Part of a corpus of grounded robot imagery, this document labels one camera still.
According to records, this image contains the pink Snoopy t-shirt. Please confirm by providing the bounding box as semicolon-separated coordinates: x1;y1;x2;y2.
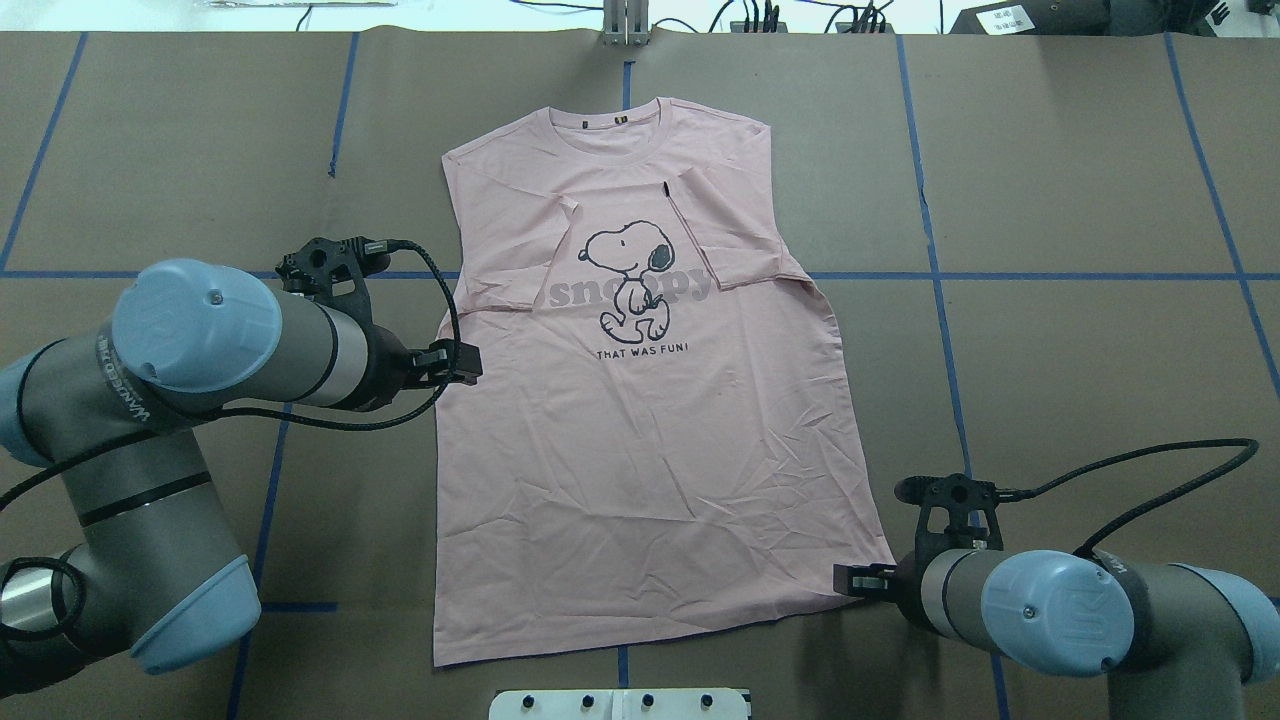
431;97;892;667

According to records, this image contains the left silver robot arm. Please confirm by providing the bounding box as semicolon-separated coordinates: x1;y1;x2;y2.
3;237;483;697

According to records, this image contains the black box white label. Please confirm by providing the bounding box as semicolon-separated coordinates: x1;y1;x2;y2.
947;1;1111;36

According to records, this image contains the aluminium frame post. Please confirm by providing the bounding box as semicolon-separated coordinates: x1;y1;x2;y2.
602;0;652;47

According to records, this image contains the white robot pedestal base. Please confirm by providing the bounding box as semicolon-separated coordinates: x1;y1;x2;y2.
488;687;753;719

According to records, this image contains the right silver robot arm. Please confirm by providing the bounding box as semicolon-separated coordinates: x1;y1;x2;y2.
832;474;1279;719

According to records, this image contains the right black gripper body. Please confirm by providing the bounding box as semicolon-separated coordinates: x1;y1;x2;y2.
893;475;1004;633

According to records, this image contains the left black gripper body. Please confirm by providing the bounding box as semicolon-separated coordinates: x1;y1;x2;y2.
275;237;410;413

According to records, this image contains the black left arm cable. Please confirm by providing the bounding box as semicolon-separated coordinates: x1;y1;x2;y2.
0;238;463;511

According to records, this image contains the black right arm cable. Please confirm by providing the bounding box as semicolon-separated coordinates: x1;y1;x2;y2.
995;438;1261;561

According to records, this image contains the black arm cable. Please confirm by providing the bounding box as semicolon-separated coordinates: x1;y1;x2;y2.
0;238;463;511
995;438;1261;561

